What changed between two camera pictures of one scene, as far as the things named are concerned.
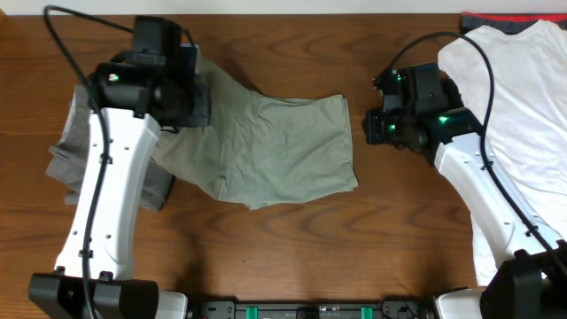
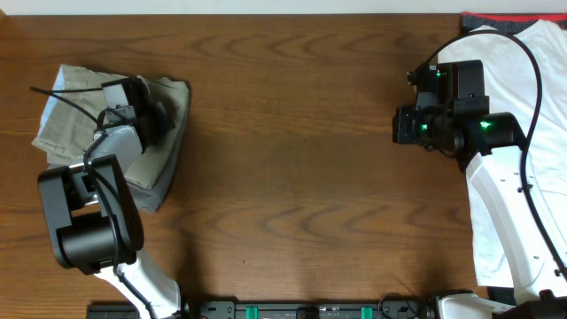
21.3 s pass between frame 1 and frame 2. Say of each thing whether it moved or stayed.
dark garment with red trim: stayed
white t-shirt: stayed
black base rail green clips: stayed
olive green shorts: moved
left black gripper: moved
